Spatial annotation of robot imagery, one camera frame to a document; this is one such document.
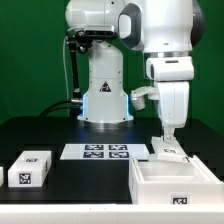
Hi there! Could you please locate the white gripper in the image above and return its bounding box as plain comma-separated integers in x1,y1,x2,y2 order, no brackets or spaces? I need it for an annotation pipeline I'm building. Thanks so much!
157,81,189,143

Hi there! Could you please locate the white door panel with marker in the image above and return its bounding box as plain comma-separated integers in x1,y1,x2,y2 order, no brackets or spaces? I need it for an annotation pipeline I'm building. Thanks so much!
149,136,188,163

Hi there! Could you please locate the white cabinet body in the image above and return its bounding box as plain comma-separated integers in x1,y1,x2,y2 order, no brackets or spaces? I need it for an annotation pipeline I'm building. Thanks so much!
129,156,224,205

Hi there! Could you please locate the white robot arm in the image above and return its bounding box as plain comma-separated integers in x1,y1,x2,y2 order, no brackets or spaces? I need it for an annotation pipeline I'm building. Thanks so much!
65,0,204,142

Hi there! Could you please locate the white base marker plate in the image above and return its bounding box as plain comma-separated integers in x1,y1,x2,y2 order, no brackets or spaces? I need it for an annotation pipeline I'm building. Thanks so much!
60,144,149,160

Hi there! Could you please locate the white L-shaped corner fence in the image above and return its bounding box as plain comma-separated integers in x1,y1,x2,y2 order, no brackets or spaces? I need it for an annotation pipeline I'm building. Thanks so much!
0,179,224,224

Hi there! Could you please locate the white box with marker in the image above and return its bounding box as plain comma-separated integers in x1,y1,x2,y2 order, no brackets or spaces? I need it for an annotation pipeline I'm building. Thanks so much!
8,151,51,187

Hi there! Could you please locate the white block at left edge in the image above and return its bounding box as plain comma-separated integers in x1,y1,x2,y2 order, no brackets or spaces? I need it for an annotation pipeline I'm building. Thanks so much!
0,167,4,187

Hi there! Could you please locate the black cable bundle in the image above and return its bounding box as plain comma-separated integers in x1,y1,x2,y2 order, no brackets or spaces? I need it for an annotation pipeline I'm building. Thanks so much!
38,99,83,118

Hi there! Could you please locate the grey depth camera bar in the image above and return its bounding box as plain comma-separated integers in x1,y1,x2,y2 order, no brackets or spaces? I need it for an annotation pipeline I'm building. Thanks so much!
84,25,115,39

